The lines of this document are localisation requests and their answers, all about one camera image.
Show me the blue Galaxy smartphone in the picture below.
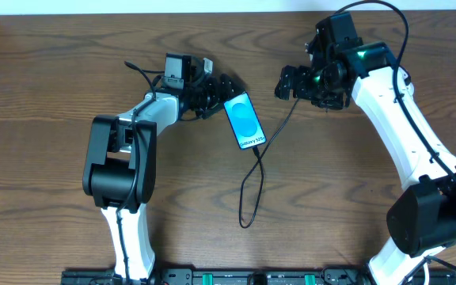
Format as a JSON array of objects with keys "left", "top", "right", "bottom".
[{"left": 223, "top": 93, "right": 267, "bottom": 150}]

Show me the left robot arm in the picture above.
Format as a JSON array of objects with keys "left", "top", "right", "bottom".
[{"left": 82, "top": 54, "right": 245, "bottom": 284}]

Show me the black USB charging cable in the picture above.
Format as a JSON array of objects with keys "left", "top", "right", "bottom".
[{"left": 237, "top": 97, "right": 301, "bottom": 230}]

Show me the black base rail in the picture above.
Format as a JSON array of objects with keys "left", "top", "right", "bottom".
[{"left": 60, "top": 268, "right": 456, "bottom": 285}]

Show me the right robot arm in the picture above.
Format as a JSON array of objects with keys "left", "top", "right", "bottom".
[{"left": 275, "top": 9, "right": 456, "bottom": 284}]

